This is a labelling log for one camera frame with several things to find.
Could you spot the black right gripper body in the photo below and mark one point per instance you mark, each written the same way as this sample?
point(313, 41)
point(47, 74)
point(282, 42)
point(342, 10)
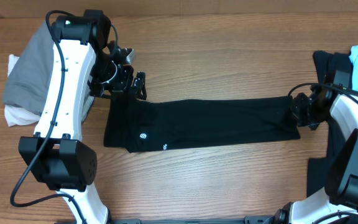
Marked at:
point(309, 113)

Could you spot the grey folded trousers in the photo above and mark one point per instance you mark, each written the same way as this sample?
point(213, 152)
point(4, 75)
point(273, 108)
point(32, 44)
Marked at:
point(28, 84)

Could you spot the black t-shirt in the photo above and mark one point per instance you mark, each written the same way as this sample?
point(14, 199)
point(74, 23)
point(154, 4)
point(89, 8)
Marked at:
point(142, 126)

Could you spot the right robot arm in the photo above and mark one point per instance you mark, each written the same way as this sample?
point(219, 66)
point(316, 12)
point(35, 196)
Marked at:
point(338, 199)

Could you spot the white folded cloth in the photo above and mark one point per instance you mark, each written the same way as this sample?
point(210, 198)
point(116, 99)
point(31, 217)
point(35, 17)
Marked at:
point(16, 115)

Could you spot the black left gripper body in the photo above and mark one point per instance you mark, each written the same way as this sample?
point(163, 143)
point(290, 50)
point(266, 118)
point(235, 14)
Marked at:
point(115, 79)

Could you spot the black garment in pile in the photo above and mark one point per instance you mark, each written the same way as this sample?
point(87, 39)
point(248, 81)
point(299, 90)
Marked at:
point(326, 64)

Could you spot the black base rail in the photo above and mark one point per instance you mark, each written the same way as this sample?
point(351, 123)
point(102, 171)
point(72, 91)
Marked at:
point(179, 220)

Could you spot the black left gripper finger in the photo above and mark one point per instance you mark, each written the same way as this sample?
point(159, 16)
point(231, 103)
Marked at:
point(144, 93)
point(136, 88)

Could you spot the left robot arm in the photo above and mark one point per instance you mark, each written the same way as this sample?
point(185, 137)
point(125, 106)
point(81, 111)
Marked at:
point(85, 62)

